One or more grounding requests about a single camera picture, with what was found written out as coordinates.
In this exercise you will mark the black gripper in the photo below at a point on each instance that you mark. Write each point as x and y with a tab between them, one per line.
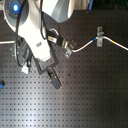
54	37

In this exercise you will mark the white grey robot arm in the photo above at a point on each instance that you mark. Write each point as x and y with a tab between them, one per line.
29	27

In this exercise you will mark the white connector plug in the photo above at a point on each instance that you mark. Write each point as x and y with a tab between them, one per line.
25	69

